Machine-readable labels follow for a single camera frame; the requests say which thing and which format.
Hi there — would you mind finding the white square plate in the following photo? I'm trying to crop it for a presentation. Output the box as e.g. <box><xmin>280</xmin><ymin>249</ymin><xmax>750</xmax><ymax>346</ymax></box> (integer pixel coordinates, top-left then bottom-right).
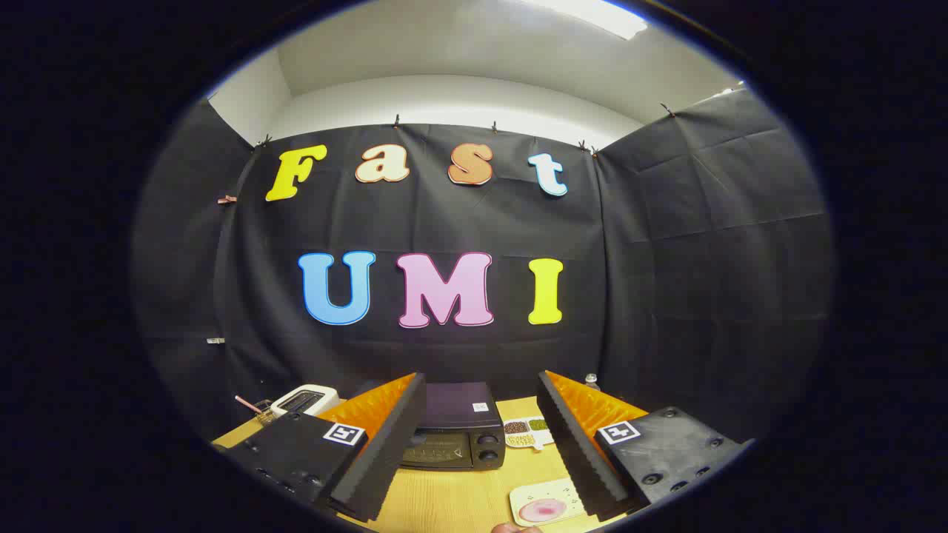
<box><xmin>510</xmin><ymin>477</ymin><xmax>590</xmax><ymax>527</ymax></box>

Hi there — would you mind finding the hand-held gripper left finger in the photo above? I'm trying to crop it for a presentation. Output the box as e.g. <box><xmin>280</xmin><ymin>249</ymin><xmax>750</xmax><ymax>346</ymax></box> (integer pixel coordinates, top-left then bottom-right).
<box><xmin>222</xmin><ymin>372</ymin><xmax>428</xmax><ymax>523</ymax></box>

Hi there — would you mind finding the white pop-up toaster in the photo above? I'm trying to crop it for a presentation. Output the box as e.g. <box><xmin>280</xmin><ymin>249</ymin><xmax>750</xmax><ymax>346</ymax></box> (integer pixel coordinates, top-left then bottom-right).
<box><xmin>270</xmin><ymin>385</ymin><xmax>340</xmax><ymax>419</ymax></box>

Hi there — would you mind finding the pink handled utensil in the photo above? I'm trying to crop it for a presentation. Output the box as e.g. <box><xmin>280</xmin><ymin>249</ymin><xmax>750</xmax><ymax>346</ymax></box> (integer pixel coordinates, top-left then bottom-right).
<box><xmin>236</xmin><ymin>395</ymin><xmax>276</xmax><ymax>424</ymax></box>

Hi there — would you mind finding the pink round food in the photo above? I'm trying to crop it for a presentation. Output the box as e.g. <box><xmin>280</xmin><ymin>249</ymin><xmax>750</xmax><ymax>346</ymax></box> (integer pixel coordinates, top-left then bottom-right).
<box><xmin>518</xmin><ymin>498</ymin><xmax>567</xmax><ymax>523</ymax></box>

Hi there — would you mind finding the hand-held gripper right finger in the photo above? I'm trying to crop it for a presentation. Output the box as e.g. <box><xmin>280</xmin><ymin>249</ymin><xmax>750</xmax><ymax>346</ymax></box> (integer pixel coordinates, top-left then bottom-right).
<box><xmin>536</xmin><ymin>370</ymin><xmax>756</xmax><ymax>523</ymax></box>

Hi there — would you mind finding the black toaster oven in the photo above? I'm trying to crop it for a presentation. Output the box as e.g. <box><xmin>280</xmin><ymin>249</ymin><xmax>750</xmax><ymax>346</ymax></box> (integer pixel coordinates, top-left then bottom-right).
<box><xmin>355</xmin><ymin>381</ymin><xmax>507</xmax><ymax>472</ymax></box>

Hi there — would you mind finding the white divided bean tray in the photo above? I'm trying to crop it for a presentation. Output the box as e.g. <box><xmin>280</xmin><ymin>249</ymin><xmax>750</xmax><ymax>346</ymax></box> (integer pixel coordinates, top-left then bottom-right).
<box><xmin>503</xmin><ymin>418</ymin><xmax>555</xmax><ymax>451</ymax></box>

